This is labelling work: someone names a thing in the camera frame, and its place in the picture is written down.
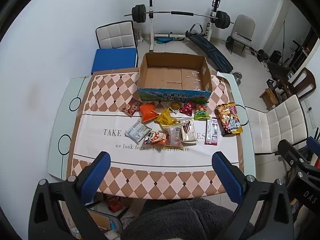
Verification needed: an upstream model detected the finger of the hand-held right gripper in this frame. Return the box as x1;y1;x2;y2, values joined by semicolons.
277;139;320;207
306;136;320;155

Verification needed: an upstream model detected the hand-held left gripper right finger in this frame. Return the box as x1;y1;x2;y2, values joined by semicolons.
211;151;294;240

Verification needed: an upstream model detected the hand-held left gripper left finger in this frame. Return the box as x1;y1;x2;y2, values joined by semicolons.
28;151;112;240

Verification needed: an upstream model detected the pink white long sachet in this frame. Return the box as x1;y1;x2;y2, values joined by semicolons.
204;117;218;145

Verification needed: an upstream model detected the white chocolate bar packet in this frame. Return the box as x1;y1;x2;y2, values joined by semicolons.
179;119;198;142

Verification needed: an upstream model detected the grey white snack packet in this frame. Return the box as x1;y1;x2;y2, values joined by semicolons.
124;118;152;144

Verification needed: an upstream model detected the clear white bread packet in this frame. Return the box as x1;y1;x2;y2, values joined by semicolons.
162;124;184;147

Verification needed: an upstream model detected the green candy packet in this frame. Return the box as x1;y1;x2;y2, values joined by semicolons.
194;102;210;120

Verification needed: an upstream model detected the cartoon print snack packet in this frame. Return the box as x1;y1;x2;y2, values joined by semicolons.
143;130;167;146

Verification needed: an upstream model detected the orange snack packet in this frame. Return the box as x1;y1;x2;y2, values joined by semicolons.
139;102;160;123

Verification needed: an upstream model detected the yellow snack packet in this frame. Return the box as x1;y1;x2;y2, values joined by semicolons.
155;107;178;126

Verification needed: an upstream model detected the cardboard box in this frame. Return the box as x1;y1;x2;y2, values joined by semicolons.
137;52;213;103
85;205;125;234

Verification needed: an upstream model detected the red packet under table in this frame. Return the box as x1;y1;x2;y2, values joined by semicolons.
104;195;125;212

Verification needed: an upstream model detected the checkered printed tablecloth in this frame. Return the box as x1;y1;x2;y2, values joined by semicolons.
69;71;244;200

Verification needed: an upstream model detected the white padded chair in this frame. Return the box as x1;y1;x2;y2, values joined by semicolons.
95;20;138;49
252;94;310;155

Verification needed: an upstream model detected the cardboard box under table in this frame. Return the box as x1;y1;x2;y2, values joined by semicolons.
85;205;125;234

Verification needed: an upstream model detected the large red yellow chips bag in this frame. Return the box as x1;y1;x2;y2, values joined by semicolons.
215;103;243;137

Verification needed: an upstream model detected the brown wooden chair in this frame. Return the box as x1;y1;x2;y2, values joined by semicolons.
287;67;317;100

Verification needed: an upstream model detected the small wooden stool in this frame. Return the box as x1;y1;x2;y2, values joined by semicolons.
259;87;279;110

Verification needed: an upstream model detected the brown red snack packet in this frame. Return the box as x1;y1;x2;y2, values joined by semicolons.
122;98;142;117

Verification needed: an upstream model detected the small red snack packet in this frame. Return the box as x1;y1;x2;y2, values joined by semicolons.
179;102;195;117

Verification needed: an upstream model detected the clear egg yolk pastry packet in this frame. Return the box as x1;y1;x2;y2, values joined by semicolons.
168;101;182;114

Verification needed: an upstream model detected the black exercise machine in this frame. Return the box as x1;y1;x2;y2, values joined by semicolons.
267;20;320;80

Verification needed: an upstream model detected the chrome dumbbell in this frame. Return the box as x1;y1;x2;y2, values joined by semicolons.
232;71;243;85

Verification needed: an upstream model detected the black dumbbell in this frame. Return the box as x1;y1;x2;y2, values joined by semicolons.
250;47;269;63

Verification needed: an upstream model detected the black sit-up bench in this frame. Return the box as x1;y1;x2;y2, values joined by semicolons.
185;23;234;72

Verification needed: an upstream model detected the grey folding chair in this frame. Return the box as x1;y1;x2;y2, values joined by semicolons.
226;14;256;55

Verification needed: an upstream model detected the white squat rack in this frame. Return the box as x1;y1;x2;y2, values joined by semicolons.
147;0;222;53

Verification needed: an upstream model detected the barbell with black plates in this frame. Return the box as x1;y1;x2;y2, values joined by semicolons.
124;4;234;29

